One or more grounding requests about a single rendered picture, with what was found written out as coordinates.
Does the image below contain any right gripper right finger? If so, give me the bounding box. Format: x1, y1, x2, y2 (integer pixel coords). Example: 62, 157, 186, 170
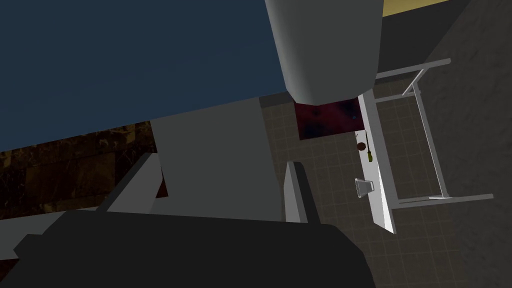
283, 161, 321, 224

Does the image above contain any dark red rug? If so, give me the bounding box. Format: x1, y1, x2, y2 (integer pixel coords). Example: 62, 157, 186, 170
293, 97, 365, 141

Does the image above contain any white table with metal legs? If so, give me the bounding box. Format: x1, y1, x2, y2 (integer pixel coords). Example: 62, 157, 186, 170
353, 57, 495, 235

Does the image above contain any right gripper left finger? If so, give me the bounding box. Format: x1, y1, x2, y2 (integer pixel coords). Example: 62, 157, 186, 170
95, 152, 164, 215

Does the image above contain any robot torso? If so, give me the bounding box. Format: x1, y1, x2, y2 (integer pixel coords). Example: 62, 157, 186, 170
264, 0, 385, 107

